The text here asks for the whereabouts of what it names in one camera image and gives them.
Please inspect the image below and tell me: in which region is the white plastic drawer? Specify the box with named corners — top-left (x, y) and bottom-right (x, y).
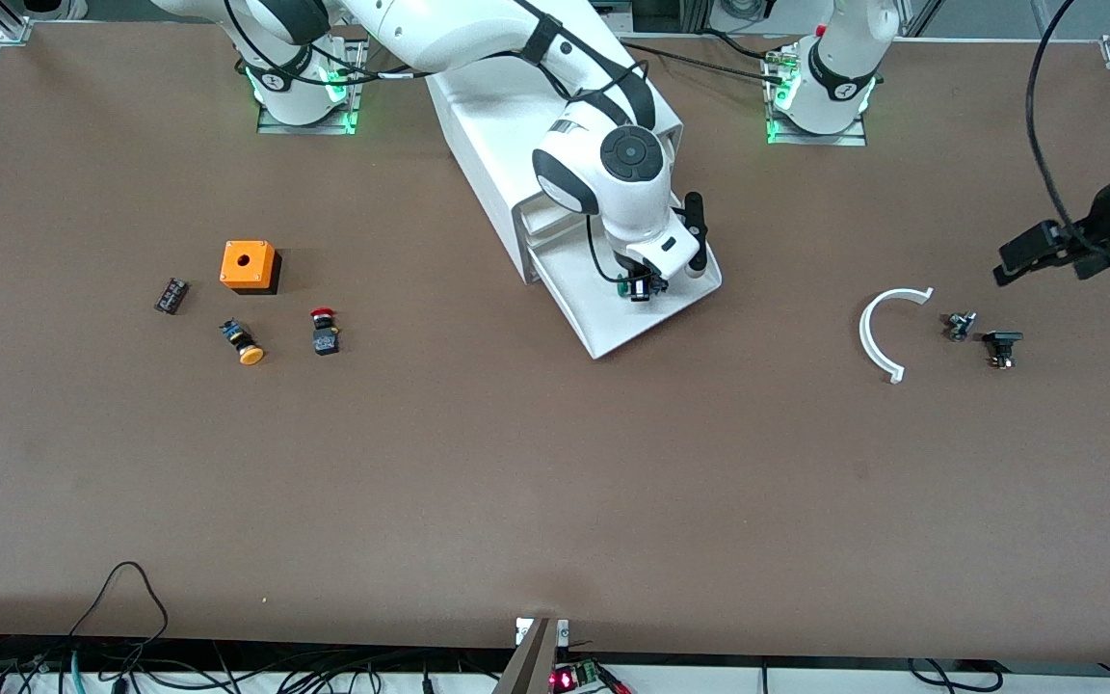
top-left (516, 188), bottom-right (604, 232)
top-left (523, 227), bottom-right (595, 254)
top-left (524, 224), bottom-right (723, 360)

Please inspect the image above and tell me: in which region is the white drawer cabinet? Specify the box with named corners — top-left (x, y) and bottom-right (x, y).
top-left (425, 72), bottom-right (686, 285)

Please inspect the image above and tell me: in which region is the red push button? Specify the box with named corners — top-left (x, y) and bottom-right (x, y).
top-left (310, 307), bottom-right (342, 357)

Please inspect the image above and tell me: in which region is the yellow push button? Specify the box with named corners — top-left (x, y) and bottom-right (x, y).
top-left (219, 319), bottom-right (266, 366)

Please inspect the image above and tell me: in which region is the white curved plastic arc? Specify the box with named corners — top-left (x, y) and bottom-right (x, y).
top-left (859, 286), bottom-right (935, 385)

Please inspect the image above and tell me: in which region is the grey angled bar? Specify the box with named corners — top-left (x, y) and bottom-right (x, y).
top-left (492, 617), bottom-right (558, 694)

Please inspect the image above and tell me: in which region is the circuit board with red light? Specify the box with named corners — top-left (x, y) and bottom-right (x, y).
top-left (551, 658), bottom-right (631, 694)

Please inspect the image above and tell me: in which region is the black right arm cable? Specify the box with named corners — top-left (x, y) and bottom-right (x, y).
top-left (223, 0), bottom-right (652, 285)

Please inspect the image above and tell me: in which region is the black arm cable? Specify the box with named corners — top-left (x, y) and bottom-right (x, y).
top-left (223, 0), bottom-right (652, 285)
top-left (1025, 0), bottom-right (1100, 242)

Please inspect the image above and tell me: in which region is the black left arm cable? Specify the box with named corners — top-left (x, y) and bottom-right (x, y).
top-left (1025, 0), bottom-right (1100, 242)

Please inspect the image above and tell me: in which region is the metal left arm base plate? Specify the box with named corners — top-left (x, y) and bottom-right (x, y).
top-left (765, 48), bottom-right (867, 147)

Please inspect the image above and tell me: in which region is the black cable on table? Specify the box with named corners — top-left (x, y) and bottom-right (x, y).
top-left (627, 39), bottom-right (792, 88)

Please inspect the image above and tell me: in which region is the small metal bracket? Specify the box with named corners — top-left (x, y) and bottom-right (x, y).
top-left (515, 617), bottom-right (570, 647)

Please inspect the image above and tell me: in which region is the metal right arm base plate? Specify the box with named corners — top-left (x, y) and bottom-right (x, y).
top-left (256, 39), bottom-right (365, 136)

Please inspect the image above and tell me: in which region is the orange button enclosure box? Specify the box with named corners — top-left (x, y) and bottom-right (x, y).
top-left (220, 241), bottom-right (282, 295)

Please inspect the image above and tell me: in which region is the black cable under table edge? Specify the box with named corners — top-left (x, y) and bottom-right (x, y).
top-left (907, 658), bottom-right (999, 693)

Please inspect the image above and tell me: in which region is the thin black looped cable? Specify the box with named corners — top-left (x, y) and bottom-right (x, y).
top-left (68, 562), bottom-right (171, 666)

